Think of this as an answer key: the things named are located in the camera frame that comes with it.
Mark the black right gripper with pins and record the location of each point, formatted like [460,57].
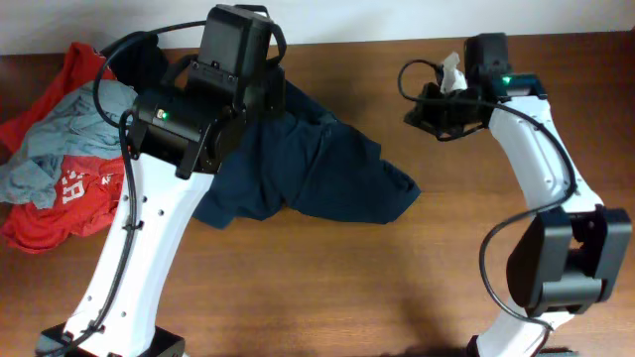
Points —
[423,115]

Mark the navy blue shorts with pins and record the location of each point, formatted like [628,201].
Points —
[310,161]

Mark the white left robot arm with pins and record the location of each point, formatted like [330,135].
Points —
[174,139]

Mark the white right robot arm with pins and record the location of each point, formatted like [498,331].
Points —
[570,256]

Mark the black garment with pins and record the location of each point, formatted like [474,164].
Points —
[142,65]

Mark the red printed t-shirt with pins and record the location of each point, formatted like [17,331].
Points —
[89,188]

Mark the grey t-shirt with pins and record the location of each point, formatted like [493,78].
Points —
[72,128]

